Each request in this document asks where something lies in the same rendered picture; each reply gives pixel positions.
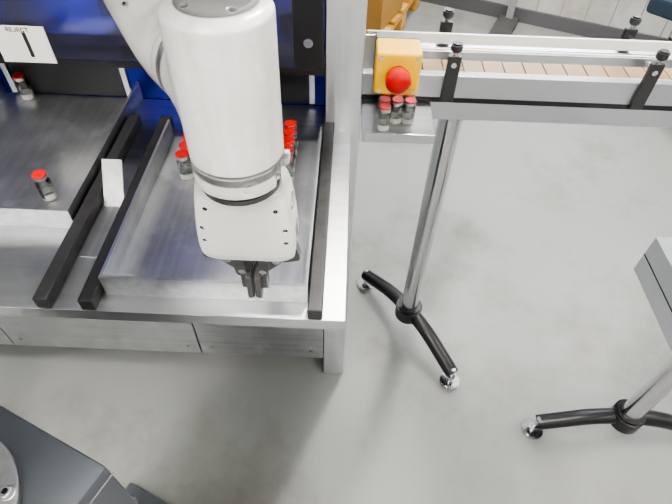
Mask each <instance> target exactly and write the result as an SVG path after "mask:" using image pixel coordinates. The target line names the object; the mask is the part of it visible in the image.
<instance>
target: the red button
mask: <svg viewBox="0 0 672 504"><path fill-rule="evenodd" d="M385 85H386V88H387V90H388V91H389V92H391V93H393V94H402V93H404V92H406V91H407V90H408V89H409V87H410V85H411V76H410V73H409V71H408V70H407V69H405V68H403V67H394V68H392V69H390V70H389V71H388V72H387V74H386V77H385Z"/></svg>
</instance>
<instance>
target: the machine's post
mask: <svg viewBox="0 0 672 504"><path fill-rule="evenodd" d="M367 5H368V0H326V94H325V122H334V132H350V133H351V135H350V170H349V206H348V241H347V276H346V312H345V329H344V330H334V329H324V357H323V372H324V373H336V374H343V367H344V351H345V336H346V321H347V306H348V291H349V276H350V261H351V246H352V231H353V216H354V201H355V186H356V170H357V155H358V140H359V125H360V110H361V95H362V80H363V65H364V50H365V35H366V20H367Z"/></svg>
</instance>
